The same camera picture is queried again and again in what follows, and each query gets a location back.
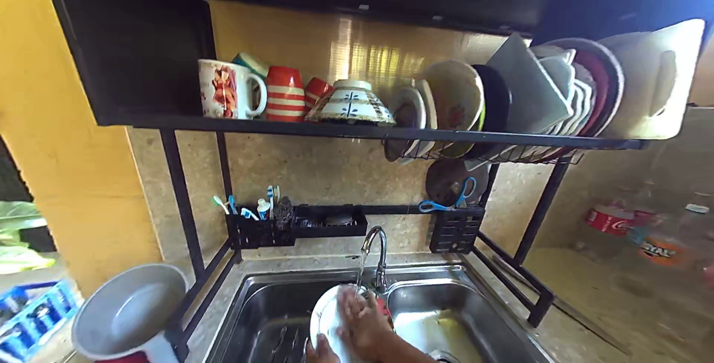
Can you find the person's left hand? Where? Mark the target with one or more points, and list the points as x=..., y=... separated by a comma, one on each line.
x=323, y=353

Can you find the person's right hand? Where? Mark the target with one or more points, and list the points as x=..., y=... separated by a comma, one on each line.
x=368, y=329

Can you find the person's left thumb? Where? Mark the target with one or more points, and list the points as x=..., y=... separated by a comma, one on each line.
x=322, y=344

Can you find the person's right fingers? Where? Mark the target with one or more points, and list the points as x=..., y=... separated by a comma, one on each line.
x=351, y=305

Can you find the person's left fingers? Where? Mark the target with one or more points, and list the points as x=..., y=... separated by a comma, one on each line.
x=308, y=348

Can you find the white plate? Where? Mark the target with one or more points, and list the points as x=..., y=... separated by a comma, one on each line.
x=325, y=318

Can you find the person's right forearm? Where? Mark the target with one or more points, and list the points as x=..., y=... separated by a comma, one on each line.
x=407, y=353

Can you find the red sponge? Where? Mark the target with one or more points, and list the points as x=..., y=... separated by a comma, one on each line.
x=382, y=306

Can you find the chrome faucet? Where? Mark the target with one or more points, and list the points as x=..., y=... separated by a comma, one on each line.
x=382, y=265

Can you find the stainless steel double sink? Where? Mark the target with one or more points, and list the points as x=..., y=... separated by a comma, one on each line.
x=262, y=307

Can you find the black shallow tray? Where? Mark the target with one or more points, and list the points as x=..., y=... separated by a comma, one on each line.
x=329, y=231

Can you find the sink drain strainer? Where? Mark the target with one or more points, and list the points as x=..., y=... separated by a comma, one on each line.
x=444, y=357

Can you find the dark mesh scrubber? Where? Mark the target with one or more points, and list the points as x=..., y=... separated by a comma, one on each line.
x=284, y=213

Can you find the black toothbrush holder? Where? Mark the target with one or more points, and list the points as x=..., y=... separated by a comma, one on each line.
x=251, y=233

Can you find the black slotted caddy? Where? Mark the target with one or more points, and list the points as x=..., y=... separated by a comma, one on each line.
x=457, y=232

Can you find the white toothpaste tube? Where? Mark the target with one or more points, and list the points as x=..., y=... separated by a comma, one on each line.
x=263, y=208

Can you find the blue and white toothbrush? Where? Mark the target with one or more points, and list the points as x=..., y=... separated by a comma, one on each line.
x=271, y=198
x=249, y=214

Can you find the dark round lid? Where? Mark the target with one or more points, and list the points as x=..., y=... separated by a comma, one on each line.
x=445, y=180

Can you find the green-tipped toothbrush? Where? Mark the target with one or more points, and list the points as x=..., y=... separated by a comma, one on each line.
x=220, y=203

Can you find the red round object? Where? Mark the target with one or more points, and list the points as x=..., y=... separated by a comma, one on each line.
x=125, y=358

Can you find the grey pot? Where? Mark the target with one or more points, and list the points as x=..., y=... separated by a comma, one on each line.
x=128, y=307

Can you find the white blue-patterned bowl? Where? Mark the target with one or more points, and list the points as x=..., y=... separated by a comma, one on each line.
x=351, y=103

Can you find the small red striped cup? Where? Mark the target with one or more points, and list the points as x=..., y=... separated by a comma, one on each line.
x=316, y=90

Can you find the red striped tall cup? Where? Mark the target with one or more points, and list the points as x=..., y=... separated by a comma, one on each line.
x=284, y=95

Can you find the white floral mug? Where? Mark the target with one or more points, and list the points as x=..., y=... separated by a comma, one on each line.
x=224, y=92

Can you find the red label plastic bottle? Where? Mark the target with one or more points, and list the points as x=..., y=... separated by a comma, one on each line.
x=609, y=220

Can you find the blue plastic basket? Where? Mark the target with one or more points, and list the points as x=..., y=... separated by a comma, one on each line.
x=36, y=318

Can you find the row of plates and bowls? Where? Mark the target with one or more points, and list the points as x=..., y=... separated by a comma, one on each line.
x=524, y=89

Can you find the green plastic bag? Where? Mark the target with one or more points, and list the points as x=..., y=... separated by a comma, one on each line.
x=21, y=237

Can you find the orange label plastic bottle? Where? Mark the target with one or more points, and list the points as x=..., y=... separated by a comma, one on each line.
x=658, y=250

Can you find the black metal over-sink rack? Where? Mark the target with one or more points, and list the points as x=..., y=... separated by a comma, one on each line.
x=145, y=62

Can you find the white cutting board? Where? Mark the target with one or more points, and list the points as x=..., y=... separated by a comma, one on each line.
x=641, y=84

